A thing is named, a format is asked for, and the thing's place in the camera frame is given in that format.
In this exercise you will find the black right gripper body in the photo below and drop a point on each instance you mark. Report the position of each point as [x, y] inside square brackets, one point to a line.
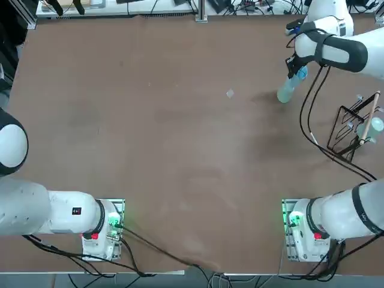
[291, 66]

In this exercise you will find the green plastic cup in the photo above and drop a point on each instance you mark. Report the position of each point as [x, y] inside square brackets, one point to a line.
[284, 94]

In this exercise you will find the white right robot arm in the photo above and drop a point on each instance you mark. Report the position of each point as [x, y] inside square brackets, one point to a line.
[339, 51]

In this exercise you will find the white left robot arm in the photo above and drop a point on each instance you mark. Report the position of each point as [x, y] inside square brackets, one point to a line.
[60, 213]

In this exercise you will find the pale green cup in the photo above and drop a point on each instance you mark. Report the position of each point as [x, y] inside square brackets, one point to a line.
[377, 124]

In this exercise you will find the clear tape piece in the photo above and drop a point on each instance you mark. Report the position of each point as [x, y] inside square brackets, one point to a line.
[230, 93]

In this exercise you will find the black adapter with orange clips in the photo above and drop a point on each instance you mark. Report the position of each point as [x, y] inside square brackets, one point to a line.
[247, 3]

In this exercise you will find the wooden rack rod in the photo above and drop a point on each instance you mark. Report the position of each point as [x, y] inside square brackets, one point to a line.
[370, 118]

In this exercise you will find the aluminium frame bracket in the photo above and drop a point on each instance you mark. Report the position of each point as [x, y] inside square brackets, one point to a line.
[379, 17]
[31, 23]

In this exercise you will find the aluminium frame post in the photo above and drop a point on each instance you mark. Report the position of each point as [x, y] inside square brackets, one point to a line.
[201, 10]

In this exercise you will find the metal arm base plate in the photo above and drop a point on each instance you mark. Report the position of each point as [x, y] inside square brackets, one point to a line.
[120, 207]
[285, 210]

